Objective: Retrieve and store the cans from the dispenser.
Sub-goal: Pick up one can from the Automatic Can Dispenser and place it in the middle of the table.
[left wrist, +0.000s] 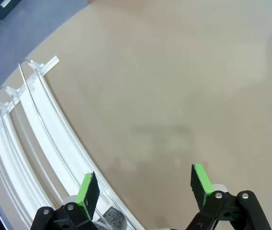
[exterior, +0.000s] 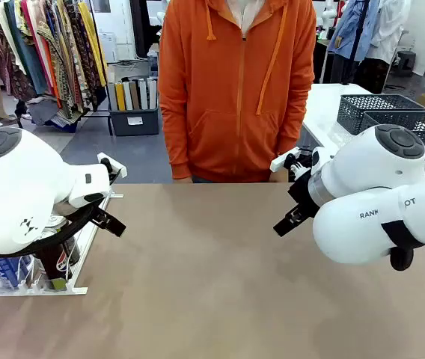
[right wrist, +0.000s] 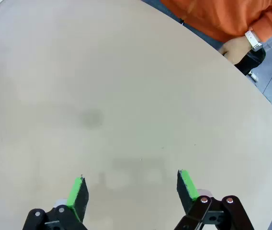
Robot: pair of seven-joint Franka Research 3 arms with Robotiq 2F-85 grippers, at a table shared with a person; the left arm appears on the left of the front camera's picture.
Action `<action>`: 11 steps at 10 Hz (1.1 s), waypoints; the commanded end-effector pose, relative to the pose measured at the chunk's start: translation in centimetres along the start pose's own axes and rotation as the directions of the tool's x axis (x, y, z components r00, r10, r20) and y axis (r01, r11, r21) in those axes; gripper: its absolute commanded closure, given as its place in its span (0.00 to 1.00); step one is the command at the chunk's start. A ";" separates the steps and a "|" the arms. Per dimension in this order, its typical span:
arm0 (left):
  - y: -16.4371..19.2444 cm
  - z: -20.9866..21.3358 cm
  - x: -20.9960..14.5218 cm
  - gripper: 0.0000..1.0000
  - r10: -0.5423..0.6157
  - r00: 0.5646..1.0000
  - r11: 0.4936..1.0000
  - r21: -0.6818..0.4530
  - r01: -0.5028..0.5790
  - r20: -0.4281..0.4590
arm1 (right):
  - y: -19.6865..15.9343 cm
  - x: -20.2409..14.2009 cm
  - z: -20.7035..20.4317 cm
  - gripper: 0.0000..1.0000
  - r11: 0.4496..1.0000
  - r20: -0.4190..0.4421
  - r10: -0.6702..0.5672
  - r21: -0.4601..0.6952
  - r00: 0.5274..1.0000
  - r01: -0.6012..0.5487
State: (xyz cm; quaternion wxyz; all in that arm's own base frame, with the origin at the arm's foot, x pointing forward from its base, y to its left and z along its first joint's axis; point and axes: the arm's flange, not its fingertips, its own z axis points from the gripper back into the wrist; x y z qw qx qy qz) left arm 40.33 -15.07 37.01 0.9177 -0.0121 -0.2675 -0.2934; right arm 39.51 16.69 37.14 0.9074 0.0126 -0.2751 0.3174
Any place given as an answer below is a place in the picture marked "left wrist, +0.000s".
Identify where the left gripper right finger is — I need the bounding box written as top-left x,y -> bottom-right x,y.
185,163 -> 272,230

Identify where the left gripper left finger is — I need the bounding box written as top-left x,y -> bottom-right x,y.
30,171 -> 101,230

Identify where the black cabinet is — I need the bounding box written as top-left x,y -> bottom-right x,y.
0,0 -> 22,20

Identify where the white wire can dispenser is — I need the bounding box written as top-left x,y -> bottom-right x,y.
0,55 -> 146,230

